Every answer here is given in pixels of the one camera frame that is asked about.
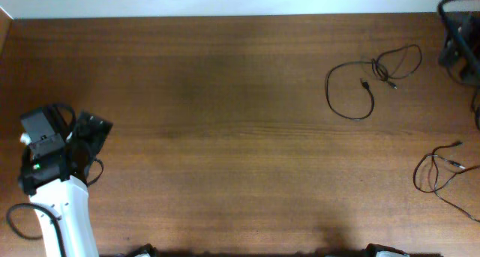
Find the black USB-A cable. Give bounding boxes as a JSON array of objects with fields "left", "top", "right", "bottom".
[{"left": 470, "top": 88, "right": 480, "bottom": 130}]

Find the thin black micro-USB cable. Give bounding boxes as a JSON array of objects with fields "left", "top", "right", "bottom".
[{"left": 324, "top": 43, "right": 424, "bottom": 121}]

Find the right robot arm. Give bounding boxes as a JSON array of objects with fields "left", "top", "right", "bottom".
[{"left": 438, "top": 12, "right": 479, "bottom": 87}]

